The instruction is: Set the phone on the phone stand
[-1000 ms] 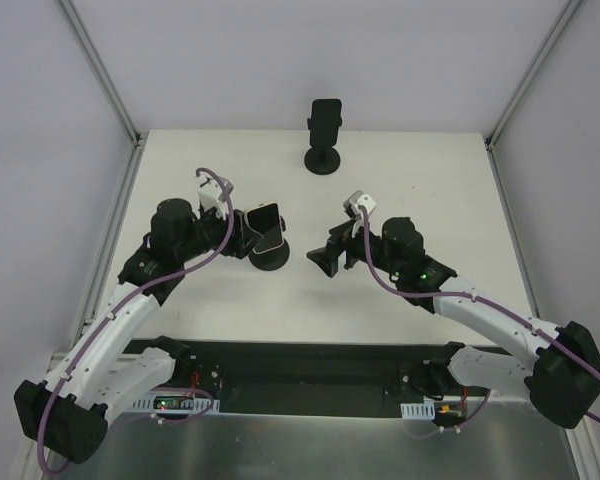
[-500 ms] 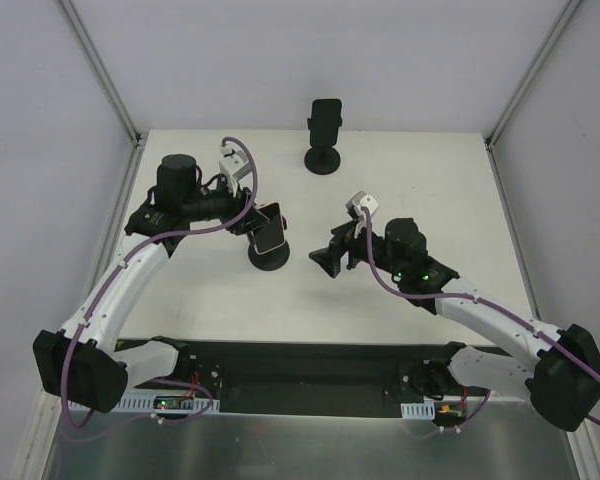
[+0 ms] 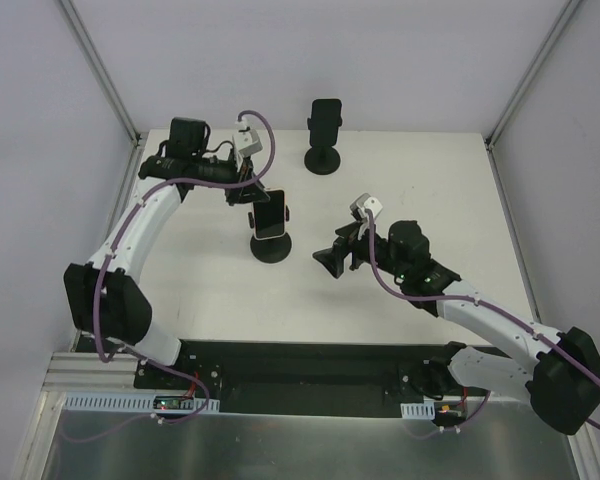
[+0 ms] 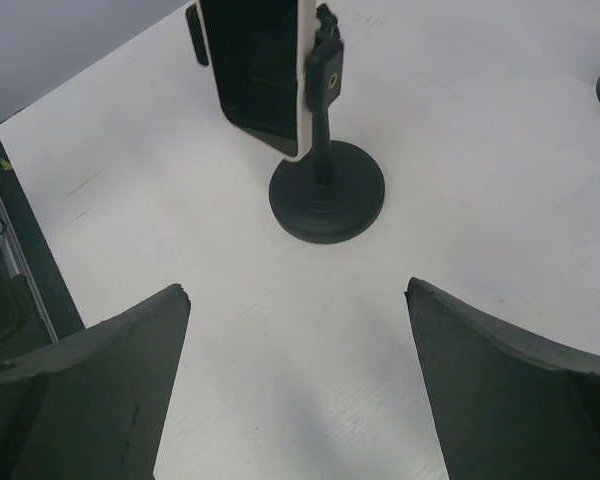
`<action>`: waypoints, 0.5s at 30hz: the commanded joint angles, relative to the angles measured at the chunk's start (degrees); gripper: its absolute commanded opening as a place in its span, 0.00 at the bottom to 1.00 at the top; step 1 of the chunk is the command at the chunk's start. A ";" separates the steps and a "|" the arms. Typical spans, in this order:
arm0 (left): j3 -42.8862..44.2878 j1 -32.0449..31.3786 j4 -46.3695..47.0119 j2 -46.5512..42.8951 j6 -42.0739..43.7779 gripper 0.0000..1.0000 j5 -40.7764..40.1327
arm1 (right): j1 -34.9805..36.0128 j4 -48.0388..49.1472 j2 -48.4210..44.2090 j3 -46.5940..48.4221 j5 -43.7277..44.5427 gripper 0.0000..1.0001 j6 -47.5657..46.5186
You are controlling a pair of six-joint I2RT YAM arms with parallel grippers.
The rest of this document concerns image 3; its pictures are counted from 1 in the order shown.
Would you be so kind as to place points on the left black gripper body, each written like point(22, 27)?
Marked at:
point(243, 185)

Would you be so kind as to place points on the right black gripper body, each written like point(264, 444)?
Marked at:
point(349, 248)

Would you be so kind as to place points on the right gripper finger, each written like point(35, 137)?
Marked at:
point(349, 232)
point(331, 259)

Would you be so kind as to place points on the black phone cream case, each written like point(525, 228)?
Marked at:
point(269, 217)

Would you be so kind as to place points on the black phone stand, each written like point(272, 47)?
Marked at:
point(270, 251)
point(322, 160)

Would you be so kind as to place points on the black smartphone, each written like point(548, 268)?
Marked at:
point(324, 122)

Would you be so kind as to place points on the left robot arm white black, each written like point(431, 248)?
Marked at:
point(104, 296)

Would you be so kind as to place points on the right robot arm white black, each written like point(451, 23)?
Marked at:
point(557, 373)

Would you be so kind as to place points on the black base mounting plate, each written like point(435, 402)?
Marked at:
point(336, 380)

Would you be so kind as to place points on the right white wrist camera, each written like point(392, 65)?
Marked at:
point(364, 203)

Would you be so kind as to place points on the left aluminium frame post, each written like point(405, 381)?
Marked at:
point(97, 67)

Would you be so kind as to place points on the aluminium frame post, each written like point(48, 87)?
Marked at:
point(97, 67)
point(548, 44)

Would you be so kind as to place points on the right white cable duct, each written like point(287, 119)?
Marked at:
point(424, 410)

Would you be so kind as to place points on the right aluminium frame post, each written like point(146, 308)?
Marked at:
point(548, 44)

